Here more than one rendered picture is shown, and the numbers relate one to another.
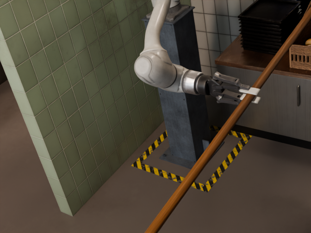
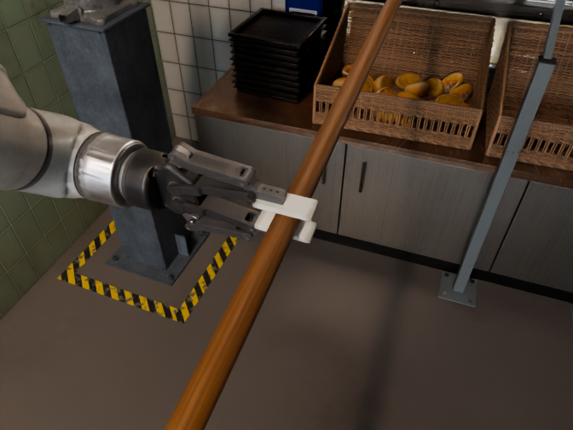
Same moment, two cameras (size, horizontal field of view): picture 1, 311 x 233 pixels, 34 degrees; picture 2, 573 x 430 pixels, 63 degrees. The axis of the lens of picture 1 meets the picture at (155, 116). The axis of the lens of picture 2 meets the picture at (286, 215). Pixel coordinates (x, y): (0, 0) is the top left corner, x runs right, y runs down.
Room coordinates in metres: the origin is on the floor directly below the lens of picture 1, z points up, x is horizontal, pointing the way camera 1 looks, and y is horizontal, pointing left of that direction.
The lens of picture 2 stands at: (1.11, -0.20, 1.49)
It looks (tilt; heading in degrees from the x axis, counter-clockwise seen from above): 43 degrees down; 339
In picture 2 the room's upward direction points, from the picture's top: straight up
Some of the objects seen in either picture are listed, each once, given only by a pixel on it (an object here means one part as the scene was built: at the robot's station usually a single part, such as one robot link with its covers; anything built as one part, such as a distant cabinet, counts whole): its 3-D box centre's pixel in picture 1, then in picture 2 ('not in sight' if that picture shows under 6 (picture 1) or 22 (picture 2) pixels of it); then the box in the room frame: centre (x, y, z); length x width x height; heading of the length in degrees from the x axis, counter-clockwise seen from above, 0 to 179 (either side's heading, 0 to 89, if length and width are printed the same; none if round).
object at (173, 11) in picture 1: (164, 9); (89, 2); (2.60, -0.18, 1.03); 0.22 x 0.18 x 0.06; 138
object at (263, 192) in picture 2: (242, 84); (263, 187); (1.51, -0.33, 1.15); 0.05 x 0.01 x 0.03; 49
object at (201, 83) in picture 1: (211, 86); (168, 184); (1.59, -0.23, 1.12); 0.09 x 0.07 x 0.08; 49
